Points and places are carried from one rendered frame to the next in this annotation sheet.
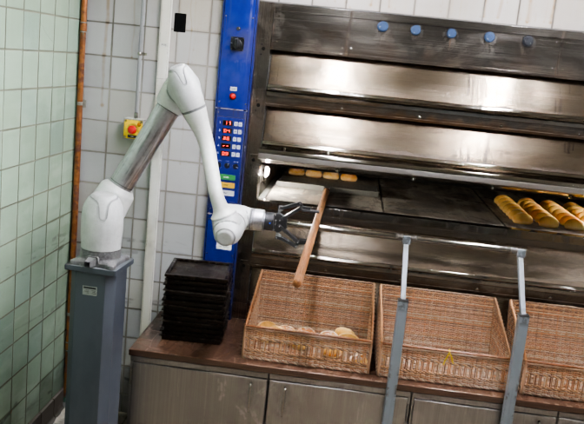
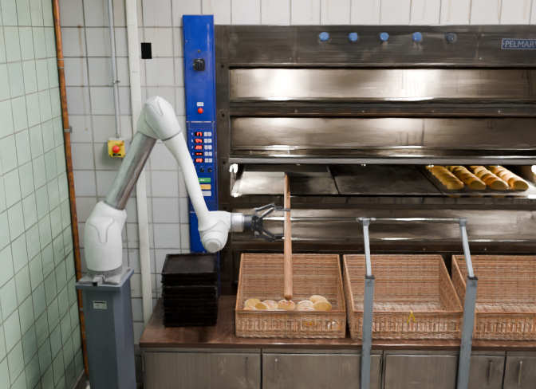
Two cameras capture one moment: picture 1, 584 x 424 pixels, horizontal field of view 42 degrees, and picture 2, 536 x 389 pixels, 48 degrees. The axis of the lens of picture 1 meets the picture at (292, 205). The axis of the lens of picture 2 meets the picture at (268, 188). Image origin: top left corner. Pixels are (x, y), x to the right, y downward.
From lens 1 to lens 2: 0.42 m
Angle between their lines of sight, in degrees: 5
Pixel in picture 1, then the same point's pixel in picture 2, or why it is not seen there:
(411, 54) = (351, 58)
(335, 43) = (285, 55)
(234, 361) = (230, 342)
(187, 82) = (163, 112)
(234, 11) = (193, 37)
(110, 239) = (112, 258)
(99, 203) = (98, 229)
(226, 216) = (211, 227)
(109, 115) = (93, 138)
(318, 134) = (277, 135)
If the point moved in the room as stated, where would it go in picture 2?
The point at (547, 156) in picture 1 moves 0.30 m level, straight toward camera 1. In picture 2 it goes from (474, 133) to (477, 143)
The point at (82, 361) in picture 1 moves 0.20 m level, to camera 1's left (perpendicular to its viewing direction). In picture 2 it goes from (100, 363) to (56, 364)
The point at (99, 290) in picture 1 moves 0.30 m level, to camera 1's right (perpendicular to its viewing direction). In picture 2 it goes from (108, 304) to (177, 302)
